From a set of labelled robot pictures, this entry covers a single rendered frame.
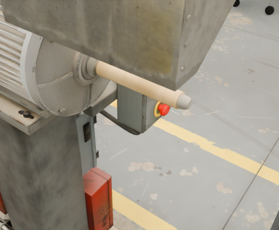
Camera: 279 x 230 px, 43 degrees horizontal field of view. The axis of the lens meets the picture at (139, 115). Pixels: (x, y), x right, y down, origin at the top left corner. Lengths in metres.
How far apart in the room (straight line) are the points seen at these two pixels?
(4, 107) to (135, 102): 0.35
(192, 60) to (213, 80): 2.62
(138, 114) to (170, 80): 0.61
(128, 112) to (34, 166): 0.30
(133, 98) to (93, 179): 0.45
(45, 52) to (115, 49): 0.24
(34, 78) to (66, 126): 0.38
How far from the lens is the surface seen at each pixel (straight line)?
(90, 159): 1.26
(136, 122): 1.03
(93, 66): 0.69
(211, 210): 2.05
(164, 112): 1.04
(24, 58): 0.67
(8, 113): 0.84
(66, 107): 0.74
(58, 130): 1.00
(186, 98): 0.61
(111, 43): 0.43
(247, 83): 3.07
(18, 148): 0.94
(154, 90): 0.63
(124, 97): 1.00
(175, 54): 0.38
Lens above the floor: 1.62
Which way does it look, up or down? 39 degrees down
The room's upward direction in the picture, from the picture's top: 2 degrees clockwise
